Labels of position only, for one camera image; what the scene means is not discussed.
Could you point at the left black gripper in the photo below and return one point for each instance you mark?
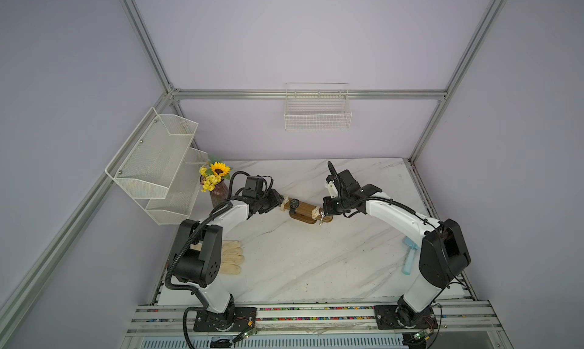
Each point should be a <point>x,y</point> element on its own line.
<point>274,200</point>

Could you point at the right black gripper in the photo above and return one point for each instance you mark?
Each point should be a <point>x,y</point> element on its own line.
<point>328,206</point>

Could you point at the beige band watch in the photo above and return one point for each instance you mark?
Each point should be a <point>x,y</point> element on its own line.
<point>316,214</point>

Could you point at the wooden watch stand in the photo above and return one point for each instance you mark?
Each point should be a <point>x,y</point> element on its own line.
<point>303,213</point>

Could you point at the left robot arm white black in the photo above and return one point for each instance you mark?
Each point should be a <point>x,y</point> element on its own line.
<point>194,261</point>

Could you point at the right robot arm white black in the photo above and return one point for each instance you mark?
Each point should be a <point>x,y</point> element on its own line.
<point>443,253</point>

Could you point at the dark ribbed vase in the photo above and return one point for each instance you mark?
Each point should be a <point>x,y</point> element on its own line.
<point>219,194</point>

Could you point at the sunflower bouquet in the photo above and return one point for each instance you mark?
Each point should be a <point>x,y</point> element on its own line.
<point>213,172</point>

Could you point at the beige work glove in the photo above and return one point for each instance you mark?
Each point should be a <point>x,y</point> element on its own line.
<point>231,257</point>

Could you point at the lower white mesh shelf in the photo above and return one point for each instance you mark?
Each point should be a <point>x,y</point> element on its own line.
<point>179,202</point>

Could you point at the white mesh shelf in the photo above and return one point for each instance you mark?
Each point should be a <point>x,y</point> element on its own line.
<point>148,162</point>
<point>179,202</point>

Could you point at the light blue small object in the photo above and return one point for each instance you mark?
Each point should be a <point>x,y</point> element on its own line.
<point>410,258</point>

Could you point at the upper white mesh shelf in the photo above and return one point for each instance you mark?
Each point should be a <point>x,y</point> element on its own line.
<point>148,162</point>

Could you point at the white wire wall basket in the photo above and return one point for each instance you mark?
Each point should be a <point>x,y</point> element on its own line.
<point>312,106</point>

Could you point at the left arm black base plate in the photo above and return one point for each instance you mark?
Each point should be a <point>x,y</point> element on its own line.
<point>235,319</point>

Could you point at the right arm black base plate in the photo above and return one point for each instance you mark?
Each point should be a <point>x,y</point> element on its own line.
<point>394,317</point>

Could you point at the aluminium rail frame front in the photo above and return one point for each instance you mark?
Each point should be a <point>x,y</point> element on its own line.
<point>451,324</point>

